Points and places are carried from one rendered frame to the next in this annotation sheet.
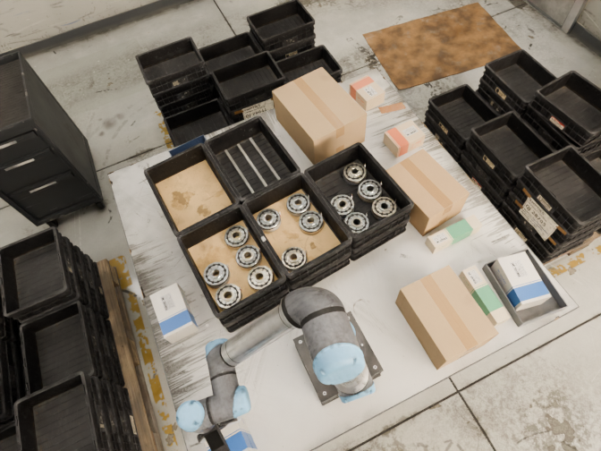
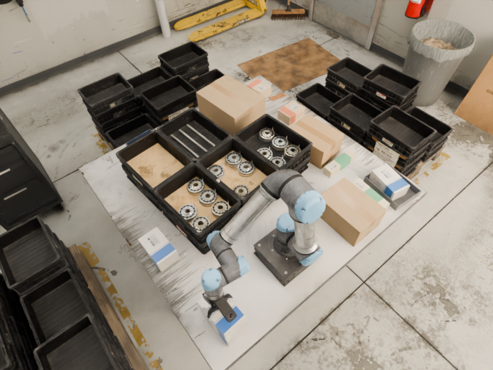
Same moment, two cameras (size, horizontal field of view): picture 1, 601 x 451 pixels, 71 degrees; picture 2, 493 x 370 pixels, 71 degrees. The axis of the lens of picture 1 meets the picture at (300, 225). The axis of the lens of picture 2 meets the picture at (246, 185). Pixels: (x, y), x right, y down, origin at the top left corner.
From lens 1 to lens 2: 0.55 m
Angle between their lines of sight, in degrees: 13
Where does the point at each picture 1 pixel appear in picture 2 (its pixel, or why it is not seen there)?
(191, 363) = (180, 282)
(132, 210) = (105, 189)
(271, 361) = not seen: hidden behind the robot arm
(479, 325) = (373, 207)
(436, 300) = (342, 198)
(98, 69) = (36, 110)
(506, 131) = (351, 106)
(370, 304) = not seen: hidden behind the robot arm
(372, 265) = not seen: hidden behind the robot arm
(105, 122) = (49, 147)
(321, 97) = (232, 91)
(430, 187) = (318, 134)
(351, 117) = (256, 100)
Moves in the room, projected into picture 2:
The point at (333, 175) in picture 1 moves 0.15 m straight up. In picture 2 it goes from (252, 139) to (252, 121)
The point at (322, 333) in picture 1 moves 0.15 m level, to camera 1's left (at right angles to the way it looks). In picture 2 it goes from (296, 188) to (257, 201)
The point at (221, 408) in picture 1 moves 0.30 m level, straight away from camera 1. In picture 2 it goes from (231, 269) to (157, 258)
